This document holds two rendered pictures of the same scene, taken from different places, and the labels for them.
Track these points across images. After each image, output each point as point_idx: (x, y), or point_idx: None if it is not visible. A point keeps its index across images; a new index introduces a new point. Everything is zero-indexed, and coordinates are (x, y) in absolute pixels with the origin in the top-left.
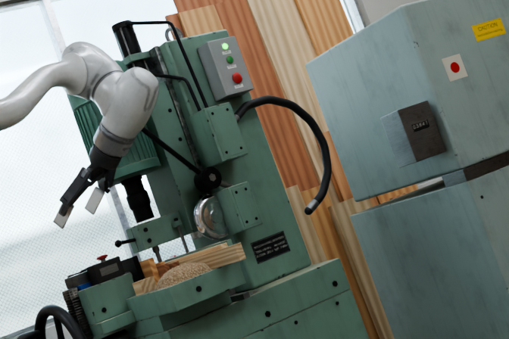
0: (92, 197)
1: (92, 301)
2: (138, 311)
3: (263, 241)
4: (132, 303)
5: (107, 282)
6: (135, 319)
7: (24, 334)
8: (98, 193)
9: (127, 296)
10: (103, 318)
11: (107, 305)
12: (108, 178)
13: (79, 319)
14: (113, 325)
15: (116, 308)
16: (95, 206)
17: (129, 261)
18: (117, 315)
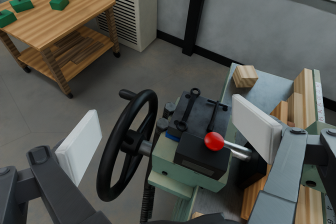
0: (251, 119)
1: (154, 162)
2: (186, 215)
3: None
4: (190, 203)
5: (185, 169)
6: (189, 200)
7: (123, 94)
8: (262, 140)
9: (202, 186)
10: (160, 173)
11: (171, 173)
12: (333, 190)
13: (152, 142)
14: (161, 187)
15: (180, 180)
16: (240, 128)
17: (256, 159)
18: (173, 185)
